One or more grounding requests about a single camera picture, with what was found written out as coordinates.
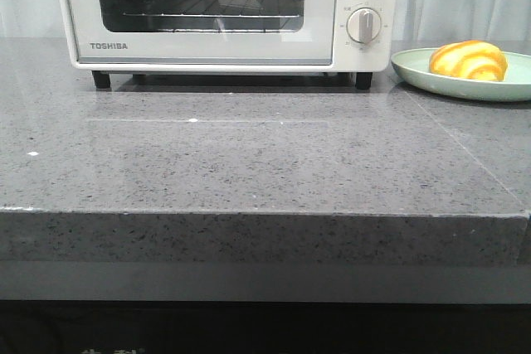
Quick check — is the orange striped croissant bread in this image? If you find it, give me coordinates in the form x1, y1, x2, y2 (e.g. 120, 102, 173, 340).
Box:
428, 40, 508, 81

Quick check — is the light green plate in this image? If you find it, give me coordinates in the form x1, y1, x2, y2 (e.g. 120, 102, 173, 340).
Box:
391, 47, 530, 103

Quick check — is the white Toshiba toaster oven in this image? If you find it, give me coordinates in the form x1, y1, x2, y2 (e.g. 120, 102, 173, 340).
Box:
60, 0, 397, 90

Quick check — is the glass oven door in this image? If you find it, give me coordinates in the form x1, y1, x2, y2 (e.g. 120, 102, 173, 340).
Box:
66, 0, 335, 65

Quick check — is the metal wire oven rack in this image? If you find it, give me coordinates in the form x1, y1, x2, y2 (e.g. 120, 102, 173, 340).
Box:
109, 0, 304, 33

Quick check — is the lower timer knob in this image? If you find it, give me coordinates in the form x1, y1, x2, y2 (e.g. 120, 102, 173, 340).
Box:
346, 7, 382, 44

